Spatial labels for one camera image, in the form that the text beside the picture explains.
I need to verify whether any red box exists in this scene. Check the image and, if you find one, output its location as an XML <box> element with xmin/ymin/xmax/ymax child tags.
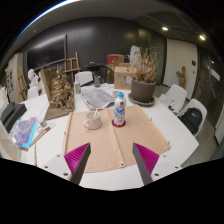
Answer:
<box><xmin>106</xmin><ymin>54</ymin><xmax>125</xmax><ymax>67</ymax></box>

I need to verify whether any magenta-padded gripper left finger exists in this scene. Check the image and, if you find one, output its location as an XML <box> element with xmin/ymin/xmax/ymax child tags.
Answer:
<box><xmin>41</xmin><ymin>142</ymin><xmax>92</xmax><ymax>186</ymax></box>

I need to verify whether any wooden easel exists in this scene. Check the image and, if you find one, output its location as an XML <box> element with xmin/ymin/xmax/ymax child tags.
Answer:
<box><xmin>16</xmin><ymin>66</ymin><xmax>30</xmax><ymax>102</ymax></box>
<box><xmin>63</xmin><ymin>51</ymin><xmax>82</xmax><ymax>84</ymax></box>

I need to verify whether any wooden figure on wall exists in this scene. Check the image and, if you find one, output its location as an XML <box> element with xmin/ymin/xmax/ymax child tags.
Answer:
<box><xmin>176</xmin><ymin>65</ymin><xmax>188</xmax><ymax>90</ymax></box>

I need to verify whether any clear bottle with blue cap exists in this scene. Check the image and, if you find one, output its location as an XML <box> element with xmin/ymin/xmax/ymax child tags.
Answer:
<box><xmin>113</xmin><ymin>91</ymin><xmax>127</xmax><ymax>127</ymax></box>

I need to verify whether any golden sculpture in wooden box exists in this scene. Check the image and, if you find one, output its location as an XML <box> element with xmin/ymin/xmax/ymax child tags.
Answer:
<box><xmin>39</xmin><ymin>66</ymin><xmax>76</xmax><ymax>121</ymax></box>

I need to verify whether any black wall screen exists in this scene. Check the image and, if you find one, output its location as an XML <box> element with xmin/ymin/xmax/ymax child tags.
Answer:
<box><xmin>26</xmin><ymin>33</ymin><xmax>68</xmax><ymax>72</ymax></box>

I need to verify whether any white plaster bust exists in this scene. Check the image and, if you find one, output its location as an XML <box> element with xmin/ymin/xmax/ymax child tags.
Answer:
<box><xmin>27</xmin><ymin>68</ymin><xmax>41</xmax><ymax>90</ymax></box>

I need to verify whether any long wooden slat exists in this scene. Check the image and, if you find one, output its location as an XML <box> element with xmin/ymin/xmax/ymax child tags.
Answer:
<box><xmin>61</xmin><ymin>111</ymin><xmax>74</xmax><ymax>156</ymax></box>

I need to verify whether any grey printed newspaper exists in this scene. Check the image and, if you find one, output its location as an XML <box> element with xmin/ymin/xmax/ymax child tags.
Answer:
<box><xmin>79</xmin><ymin>87</ymin><xmax>116</xmax><ymax>111</ymax></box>

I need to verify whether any glass jug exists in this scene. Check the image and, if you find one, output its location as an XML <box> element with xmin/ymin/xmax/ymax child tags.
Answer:
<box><xmin>92</xmin><ymin>73</ymin><xmax>102</xmax><ymax>89</ymax></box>

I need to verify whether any white plaster statue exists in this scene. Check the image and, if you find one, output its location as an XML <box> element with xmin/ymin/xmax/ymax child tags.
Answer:
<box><xmin>128</xmin><ymin>44</ymin><xmax>142</xmax><ymax>66</ymax></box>

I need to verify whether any stack of white papers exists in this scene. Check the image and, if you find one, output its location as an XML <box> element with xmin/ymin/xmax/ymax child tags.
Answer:
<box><xmin>158</xmin><ymin>93</ymin><xmax>176</xmax><ymax>109</ymax></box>

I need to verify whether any small green-labelled bottle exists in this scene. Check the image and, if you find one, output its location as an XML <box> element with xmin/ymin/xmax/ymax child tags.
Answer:
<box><xmin>73</xmin><ymin>78</ymin><xmax>82</xmax><ymax>95</ymax></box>

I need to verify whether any white ceramic mug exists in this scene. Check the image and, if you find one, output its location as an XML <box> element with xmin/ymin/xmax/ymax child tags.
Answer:
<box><xmin>82</xmin><ymin>110</ymin><xmax>103</xmax><ymax>131</ymax></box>

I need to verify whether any brown cardboard box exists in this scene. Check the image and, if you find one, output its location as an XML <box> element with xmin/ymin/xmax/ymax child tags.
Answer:
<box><xmin>113</xmin><ymin>62</ymin><xmax>138</xmax><ymax>91</ymax></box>

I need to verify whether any flat round red coaster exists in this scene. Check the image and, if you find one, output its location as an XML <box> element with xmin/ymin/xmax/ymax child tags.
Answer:
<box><xmin>111</xmin><ymin>118</ymin><xmax>127</xmax><ymax>129</ymax></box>

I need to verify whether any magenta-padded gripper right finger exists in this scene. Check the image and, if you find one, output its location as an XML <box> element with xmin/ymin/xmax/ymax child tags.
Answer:
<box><xmin>131</xmin><ymin>142</ymin><xmax>183</xmax><ymax>187</ymax></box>

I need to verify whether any white plastic chair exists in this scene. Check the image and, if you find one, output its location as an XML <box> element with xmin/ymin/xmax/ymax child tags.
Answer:
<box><xmin>74</xmin><ymin>70</ymin><xmax>95</xmax><ymax>87</ymax></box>
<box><xmin>177</xmin><ymin>97</ymin><xmax>209</xmax><ymax>138</ymax></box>
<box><xmin>164</xmin><ymin>83</ymin><xmax>189</xmax><ymax>115</ymax></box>

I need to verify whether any dark pot with dried plant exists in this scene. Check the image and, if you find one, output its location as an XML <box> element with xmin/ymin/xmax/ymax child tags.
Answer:
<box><xmin>130</xmin><ymin>47</ymin><xmax>160</xmax><ymax>104</ymax></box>

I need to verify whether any tan canvas table mat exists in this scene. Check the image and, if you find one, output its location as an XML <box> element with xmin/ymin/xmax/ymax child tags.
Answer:
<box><xmin>62</xmin><ymin>104</ymin><xmax>172</xmax><ymax>174</ymax></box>

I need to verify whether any black flat case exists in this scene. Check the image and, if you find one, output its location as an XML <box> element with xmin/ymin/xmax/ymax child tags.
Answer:
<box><xmin>0</xmin><ymin>101</ymin><xmax>28</xmax><ymax>130</ymax></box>

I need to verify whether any black backpack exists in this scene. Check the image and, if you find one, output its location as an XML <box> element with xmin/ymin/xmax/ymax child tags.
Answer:
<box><xmin>179</xmin><ymin>106</ymin><xmax>204</xmax><ymax>135</ymax></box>

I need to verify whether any grey round plant saucer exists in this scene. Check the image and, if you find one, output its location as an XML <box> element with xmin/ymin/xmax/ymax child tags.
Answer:
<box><xmin>127</xmin><ymin>92</ymin><xmax>157</xmax><ymax>108</ymax></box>

